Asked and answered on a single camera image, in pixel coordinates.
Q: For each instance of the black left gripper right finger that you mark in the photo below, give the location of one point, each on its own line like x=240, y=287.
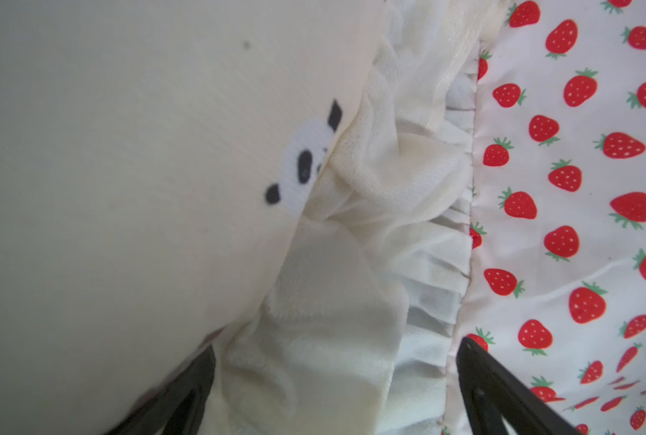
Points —
x=493, y=397

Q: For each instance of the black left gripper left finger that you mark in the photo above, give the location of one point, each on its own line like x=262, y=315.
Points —
x=179, y=408

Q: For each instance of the strawberry print ruffled pillow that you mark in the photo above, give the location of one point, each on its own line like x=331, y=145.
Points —
x=558, y=208

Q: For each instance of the cream animal print pillow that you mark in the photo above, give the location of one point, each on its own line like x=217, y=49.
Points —
x=286, y=181

